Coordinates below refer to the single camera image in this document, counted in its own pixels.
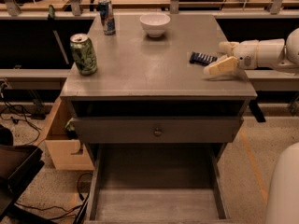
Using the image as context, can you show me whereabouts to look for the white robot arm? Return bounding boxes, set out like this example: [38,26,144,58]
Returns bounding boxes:
[204,29,299,224]

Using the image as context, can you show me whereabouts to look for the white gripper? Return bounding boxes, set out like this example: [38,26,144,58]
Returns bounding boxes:
[204,40,259,75]

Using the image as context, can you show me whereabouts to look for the grey upper drawer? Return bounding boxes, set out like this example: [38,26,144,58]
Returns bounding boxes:
[71,117,243,144]

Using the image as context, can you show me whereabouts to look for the grey open bottom drawer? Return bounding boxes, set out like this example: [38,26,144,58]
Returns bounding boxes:
[84,145,232,224]

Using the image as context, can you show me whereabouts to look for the white ceramic bowl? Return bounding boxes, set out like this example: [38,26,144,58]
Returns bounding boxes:
[139,13,171,37]

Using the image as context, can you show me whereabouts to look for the dark tray stand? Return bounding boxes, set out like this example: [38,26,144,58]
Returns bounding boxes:
[0,125,56,224]

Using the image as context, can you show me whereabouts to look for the grey wooden cabinet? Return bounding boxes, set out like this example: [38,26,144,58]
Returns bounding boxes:
[60,14,258,224]

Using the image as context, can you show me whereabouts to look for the light wooden box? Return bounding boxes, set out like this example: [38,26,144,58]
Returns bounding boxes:
[38,97,93,171]

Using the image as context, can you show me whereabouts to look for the black floor cables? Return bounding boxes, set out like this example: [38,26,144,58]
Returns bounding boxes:
[0,81,42,147]

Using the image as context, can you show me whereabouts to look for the blue energy drink can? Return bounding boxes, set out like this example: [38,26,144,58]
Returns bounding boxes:
[97,0,116,35]

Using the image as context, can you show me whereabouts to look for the round metal drawer knob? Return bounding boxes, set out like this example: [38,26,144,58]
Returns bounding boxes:
[153,128,163,137]

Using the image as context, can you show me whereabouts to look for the green soda can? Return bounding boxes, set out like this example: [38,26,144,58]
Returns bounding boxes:
[70,34,97,76]

